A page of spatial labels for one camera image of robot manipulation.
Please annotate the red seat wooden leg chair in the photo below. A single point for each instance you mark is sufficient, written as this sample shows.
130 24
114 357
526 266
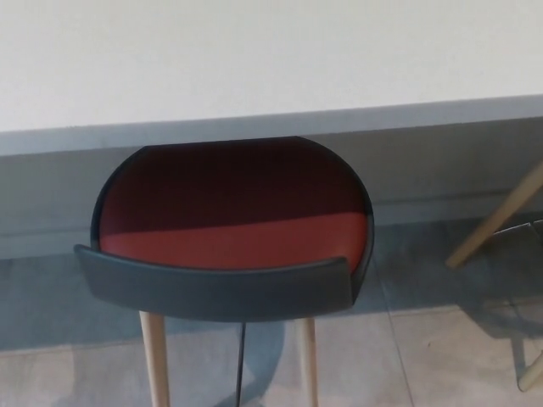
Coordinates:
496 220

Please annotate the red seat grey back chair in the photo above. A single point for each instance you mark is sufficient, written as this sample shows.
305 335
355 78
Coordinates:
220 284

